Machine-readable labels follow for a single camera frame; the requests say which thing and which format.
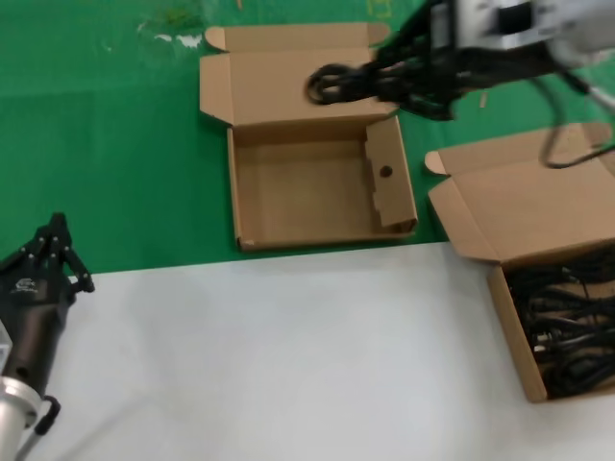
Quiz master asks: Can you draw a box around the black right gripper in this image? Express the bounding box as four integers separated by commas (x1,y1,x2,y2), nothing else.
374,4,561,121

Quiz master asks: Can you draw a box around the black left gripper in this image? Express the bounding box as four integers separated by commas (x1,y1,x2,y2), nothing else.
0,213,96,393

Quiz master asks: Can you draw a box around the black power cable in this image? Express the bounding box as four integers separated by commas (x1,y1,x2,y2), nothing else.
305,61,403,108

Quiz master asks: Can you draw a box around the open cardboard box with holes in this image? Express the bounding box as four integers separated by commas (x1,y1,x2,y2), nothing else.
198,21,418,254

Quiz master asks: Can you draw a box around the green table mat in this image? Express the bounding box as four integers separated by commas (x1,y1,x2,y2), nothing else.
0,0,615,280

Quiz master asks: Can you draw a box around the open cardboard box holding cables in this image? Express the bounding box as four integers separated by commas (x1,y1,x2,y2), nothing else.
423,121,615,403

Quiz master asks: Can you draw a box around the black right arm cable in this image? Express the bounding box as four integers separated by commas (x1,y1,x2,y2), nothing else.
530,71,615,170

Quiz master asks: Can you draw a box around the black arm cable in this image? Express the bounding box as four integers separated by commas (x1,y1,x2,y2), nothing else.
530,71,615,170
13,394,62,461

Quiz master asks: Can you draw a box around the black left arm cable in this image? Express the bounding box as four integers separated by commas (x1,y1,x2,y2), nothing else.
13,394,62,461

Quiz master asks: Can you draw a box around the pile of black cables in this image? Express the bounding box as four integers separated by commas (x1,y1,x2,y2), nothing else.
506,242,615,400

